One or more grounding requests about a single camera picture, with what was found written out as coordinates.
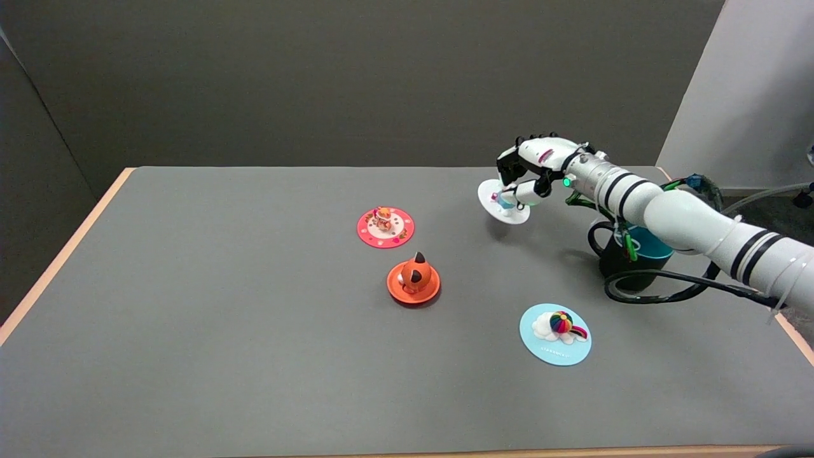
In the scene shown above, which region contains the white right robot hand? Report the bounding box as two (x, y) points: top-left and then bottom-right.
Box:
(496, 134), (595, 207)

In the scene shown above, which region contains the white cup lid with figurine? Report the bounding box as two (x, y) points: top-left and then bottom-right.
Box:
(478, 179), (531, 225)

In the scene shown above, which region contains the orange cup lid with fox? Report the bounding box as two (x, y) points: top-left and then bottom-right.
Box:
(387, 251), (441, 305)

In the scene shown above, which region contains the red cup lid with figurine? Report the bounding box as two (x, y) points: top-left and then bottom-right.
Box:
(357, 206), (415, 249)

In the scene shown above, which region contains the light blue rainbow cup lid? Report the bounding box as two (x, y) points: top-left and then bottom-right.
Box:
(520, 303), (593, 366)

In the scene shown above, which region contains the black mug teal inside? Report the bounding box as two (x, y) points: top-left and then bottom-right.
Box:
(588, 219), (675, 292)

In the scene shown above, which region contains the green-taped black cable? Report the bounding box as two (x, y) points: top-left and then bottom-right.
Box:
(565, 191), (640, 263)

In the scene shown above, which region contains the thick black cable loop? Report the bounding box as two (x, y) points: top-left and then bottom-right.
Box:
(604, 173), (786, 309)

